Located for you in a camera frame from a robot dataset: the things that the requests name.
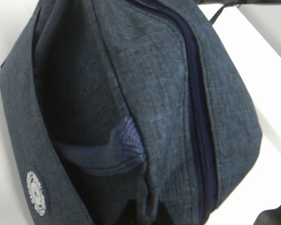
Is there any dark blue lunch bag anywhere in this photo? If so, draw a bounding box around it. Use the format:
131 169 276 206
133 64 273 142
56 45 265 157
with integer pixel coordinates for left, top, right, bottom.
0 0 262 225

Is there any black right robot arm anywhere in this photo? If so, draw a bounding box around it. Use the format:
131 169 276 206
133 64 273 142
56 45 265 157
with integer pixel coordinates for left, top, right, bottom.
195 0 281 5

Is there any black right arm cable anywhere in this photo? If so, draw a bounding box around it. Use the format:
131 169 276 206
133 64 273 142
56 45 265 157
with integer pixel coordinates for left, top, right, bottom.
210 4 228 25

